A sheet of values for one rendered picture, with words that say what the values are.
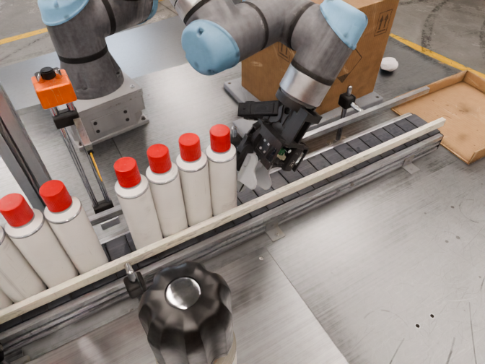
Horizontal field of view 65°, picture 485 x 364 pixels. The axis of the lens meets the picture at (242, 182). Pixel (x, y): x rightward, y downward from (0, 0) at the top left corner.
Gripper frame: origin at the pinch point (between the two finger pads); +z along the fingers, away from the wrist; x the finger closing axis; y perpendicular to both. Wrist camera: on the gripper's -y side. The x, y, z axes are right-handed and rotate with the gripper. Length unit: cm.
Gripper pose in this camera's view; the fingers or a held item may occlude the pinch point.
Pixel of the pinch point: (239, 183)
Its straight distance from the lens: 72.9
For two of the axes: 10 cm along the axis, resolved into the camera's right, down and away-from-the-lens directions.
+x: 7.5, 0.3, 6.6
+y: 5.0, 6.3, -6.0
